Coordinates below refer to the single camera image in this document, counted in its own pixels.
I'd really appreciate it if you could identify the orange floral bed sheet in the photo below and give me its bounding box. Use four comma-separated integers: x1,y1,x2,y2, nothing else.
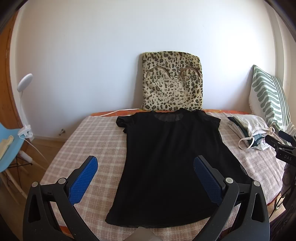
91,109,248,117

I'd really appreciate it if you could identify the white charging cable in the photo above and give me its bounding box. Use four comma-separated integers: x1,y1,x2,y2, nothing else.
101,107,142,117

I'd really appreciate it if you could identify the green striped white pillow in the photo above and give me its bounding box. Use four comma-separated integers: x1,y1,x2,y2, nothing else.
249,65,295,136

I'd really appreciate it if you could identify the black short-sleeved top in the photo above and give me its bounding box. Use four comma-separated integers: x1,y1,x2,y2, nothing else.
105,109,252,228

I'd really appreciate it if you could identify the light blue chair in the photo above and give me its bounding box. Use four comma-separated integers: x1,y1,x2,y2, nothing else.
1,123,33,202

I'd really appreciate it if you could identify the stack of folded clothes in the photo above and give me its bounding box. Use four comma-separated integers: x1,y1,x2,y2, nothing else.
227,114,275,151

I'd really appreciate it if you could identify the pink plaid blanket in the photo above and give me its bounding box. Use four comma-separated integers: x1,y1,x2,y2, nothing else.
40,111,287,241

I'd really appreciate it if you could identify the white clip-on desk lamp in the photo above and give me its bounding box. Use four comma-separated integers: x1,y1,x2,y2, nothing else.
16,73,34,140

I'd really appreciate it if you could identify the leopard print cushion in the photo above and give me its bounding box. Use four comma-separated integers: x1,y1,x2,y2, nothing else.
142,51,203,111

